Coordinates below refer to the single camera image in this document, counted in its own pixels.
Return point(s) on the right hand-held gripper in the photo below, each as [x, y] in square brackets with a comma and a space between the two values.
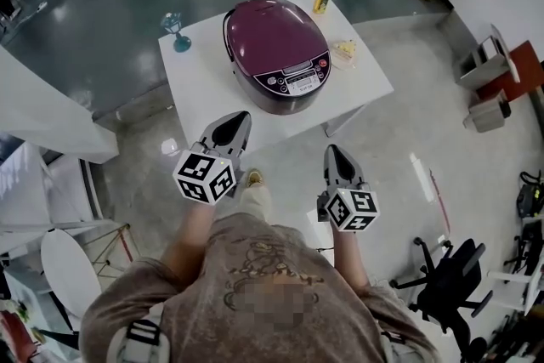
[353, 208]

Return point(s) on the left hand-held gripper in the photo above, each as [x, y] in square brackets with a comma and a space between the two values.
[204, 178]

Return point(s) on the maroon rice cooker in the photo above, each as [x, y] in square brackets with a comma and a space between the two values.
[276, 42]

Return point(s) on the person's right forearm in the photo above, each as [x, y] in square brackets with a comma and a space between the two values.
[350, 259]

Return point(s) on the person's left forearm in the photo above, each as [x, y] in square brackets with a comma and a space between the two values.
[189, 246]

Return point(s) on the white square table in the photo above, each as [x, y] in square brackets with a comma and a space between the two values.
[204, 98]

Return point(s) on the person's left shoe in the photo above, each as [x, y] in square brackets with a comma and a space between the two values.
[256, 177]

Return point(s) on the person's left trouser leg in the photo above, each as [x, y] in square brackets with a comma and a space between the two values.
[257, 202]

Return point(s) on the red floor tape strip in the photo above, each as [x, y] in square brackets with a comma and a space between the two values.
[440, 200]

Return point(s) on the clear box of yellow food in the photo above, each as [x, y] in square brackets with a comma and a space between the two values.
[344, 53]

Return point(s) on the person's printed t-shirt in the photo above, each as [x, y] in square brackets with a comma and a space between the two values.
[255, 268]

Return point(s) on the grey box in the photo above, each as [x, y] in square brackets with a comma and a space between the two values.
[486, 115]

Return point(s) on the black office chair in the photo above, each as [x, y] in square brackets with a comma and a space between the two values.
[455, 285]

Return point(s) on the grey metal stand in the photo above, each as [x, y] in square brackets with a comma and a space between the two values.
[480, 68]

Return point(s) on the black tool case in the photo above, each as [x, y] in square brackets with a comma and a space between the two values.
[529, 197]

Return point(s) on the white round table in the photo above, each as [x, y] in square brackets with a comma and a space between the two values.
[70, 268]

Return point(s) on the red board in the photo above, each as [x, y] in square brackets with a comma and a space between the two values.
[523, 70]

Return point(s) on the black plastic chair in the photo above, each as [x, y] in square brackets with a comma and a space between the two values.
[59, 338]

